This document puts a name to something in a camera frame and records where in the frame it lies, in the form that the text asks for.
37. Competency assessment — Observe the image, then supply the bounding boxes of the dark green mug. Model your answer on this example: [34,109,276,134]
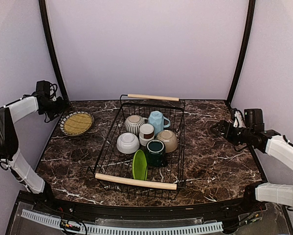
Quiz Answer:
[145,140,168,167]

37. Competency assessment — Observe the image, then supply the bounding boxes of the green plate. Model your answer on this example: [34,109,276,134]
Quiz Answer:
[132,149,148,181]

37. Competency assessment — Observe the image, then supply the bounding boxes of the yellow waffle pattern plate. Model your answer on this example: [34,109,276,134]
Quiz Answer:
[60,111,94,136]

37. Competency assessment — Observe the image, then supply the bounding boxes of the black wire dish rack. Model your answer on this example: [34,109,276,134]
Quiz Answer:
[88,94,184,199]

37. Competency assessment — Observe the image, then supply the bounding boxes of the striped grey white bowl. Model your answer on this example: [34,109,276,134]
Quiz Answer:
[124,115,148,136]

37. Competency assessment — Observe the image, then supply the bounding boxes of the white black striped plate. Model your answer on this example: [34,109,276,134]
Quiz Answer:
[59,112,95,137]

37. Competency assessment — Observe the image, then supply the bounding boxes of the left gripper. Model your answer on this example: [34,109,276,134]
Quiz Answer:
[41,95,73,120]

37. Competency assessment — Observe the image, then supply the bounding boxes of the white slotted cable duct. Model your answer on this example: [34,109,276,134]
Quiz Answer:
[21,209,224,235]

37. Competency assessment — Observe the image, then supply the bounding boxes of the white ceramic bowl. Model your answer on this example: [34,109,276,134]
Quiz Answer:
[116,132,140,154]

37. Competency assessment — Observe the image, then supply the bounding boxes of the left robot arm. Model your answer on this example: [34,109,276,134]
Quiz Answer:
[0,94,67,213]

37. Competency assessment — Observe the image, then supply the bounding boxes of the black front table rail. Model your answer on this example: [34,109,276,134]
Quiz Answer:
[23,195,266,224]

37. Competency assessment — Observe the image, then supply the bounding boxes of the black frame post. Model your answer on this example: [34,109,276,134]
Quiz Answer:
[225,0,256,107]
[38,0,70,104]

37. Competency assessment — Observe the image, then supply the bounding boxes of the black left frame post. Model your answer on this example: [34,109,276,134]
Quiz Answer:
[38,0,70,104]

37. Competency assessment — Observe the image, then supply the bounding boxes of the white cup brown band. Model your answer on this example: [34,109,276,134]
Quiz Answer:
[139,123,155,146]

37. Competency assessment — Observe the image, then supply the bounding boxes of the beige ceramic bowl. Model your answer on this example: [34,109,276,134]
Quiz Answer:
[157,130,178,153]

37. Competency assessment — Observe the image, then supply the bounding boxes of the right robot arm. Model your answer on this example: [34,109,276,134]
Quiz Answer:
[210,120,293,212]

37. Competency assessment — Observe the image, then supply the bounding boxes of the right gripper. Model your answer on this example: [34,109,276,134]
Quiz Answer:
[210,120,253,146]

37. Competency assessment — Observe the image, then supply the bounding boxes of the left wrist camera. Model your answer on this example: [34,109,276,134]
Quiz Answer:
[36,80,58,101]

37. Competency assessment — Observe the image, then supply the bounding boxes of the light blue faceted mug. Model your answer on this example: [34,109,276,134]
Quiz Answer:
[148,111,171,136]

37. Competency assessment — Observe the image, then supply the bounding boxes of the black right frame post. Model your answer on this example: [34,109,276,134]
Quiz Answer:
[225,0,256,107]

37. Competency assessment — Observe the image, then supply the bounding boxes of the grey patterned glass plate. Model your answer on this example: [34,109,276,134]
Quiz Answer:
[60,115,95,138]

